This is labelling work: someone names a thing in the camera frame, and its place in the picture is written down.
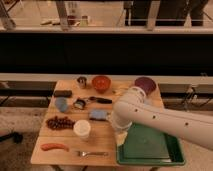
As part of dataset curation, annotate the black eraser block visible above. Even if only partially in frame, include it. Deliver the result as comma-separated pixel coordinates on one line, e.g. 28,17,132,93
53,90,72,98

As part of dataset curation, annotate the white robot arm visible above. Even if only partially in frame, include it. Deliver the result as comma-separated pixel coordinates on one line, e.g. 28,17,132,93
110,86,213,150

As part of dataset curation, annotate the red bowl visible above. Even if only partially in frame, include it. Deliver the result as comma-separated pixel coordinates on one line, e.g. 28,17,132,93
92,75,111,93

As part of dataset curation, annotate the purple bowl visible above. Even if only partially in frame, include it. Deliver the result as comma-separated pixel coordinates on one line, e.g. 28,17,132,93
135,77,156,95

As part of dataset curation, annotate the green plastic tray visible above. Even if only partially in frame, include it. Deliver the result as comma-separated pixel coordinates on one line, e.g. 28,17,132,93
116,123,185,166

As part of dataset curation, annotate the blue sponge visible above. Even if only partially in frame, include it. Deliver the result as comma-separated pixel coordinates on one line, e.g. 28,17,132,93
89,109,108,121

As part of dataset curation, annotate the white paper cup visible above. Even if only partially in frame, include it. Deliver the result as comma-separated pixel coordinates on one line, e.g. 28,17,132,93
73,120,91,140

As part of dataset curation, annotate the metal fork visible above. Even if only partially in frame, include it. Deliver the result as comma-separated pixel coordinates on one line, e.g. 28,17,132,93
77,151,108,157

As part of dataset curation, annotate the wooden table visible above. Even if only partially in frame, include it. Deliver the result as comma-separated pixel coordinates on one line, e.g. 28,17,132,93
30,79,166,167

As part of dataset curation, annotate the banana peel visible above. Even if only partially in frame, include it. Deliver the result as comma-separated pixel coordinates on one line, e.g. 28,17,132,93
113,88,127,96

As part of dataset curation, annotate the small black tape roll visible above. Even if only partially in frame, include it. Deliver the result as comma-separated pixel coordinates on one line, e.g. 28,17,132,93
73,98,86,110

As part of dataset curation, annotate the bunch of dark grapes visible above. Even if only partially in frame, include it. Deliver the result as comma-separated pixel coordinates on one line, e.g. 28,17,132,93
46,116,75,130

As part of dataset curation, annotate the metal cup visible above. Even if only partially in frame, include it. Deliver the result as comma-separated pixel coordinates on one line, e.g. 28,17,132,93
77,76,87,89

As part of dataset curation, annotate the red sausage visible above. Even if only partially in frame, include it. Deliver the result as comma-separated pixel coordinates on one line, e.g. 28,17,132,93
40,143,69,152

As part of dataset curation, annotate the black handled tool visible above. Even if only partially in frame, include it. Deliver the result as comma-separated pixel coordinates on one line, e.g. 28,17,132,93
86,96,112,104

